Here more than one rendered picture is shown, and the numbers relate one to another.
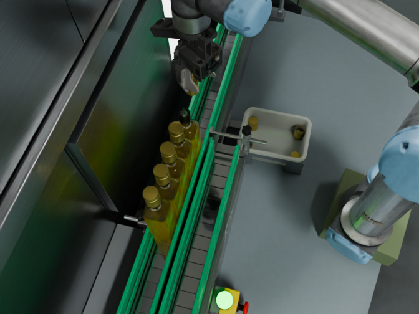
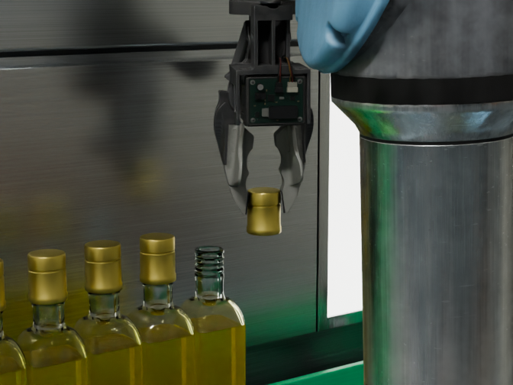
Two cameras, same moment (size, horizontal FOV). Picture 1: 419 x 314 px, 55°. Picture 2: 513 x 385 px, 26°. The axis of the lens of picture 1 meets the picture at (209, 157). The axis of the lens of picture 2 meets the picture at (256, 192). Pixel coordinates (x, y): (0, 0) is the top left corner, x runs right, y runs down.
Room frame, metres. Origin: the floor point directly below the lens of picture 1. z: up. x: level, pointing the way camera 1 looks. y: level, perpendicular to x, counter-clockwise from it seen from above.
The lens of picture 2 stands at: (-0.26, -0.62, 1.40)
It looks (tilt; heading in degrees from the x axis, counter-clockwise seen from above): 10 degrees down; 36
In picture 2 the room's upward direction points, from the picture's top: straight up
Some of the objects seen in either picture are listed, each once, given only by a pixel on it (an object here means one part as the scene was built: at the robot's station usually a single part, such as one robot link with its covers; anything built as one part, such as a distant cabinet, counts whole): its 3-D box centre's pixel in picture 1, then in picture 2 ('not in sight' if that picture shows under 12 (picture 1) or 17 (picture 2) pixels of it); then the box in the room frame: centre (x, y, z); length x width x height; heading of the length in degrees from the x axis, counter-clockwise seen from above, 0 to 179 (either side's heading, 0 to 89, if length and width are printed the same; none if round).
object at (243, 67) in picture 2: (196, 46); (266, 63); (0.62, 0.01, 1.32); 0.09 x 0.08 x 0.12; 44
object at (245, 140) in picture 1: (237, 138); not in sight; (0.62, -0.09, 0.95); 0.17 x 0.03 x 0.12; 72
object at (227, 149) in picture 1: (231, 154); not in sight; (0.62, -0.07, 0.85); 0.09 x 0.04 x 0.07; 72
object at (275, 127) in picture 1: (273, 139); not in sight; (0.70, -0.22, 0.80); 0.22 x 0.17 x 0.09; 72
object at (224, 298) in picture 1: (224, 299); not in sight; (0.19, -0.01, 0.84); 0.05 x 0.05 x 0.03
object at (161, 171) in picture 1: (161, 174); (46, 276); (0.42, 0.11, 1.14); 0.04 x 0.04 x 0.04
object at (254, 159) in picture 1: (265, 139); not in sight; (0.70, -0.19, 0.79); 0.27 x 0.17 x 0.08; 72
